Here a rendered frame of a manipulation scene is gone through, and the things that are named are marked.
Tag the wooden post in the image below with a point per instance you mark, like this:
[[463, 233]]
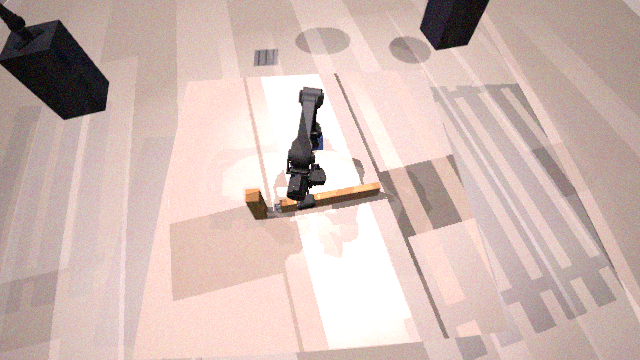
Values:
[[256, 204]]

